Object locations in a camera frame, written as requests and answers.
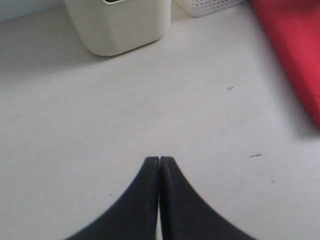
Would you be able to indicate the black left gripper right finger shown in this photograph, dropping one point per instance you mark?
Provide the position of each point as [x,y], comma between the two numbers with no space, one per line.
[184,215]

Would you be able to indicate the cream plastic tub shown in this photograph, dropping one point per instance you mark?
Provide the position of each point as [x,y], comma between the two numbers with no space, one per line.
[112,27]

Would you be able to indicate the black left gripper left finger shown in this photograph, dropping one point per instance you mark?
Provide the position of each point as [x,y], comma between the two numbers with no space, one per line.
[134,215]

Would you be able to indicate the white perforated plastic basket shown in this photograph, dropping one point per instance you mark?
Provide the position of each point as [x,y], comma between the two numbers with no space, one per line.
[200,8]

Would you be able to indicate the red tablecloth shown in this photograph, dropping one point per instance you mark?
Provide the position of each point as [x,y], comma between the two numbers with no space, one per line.
[293,28]

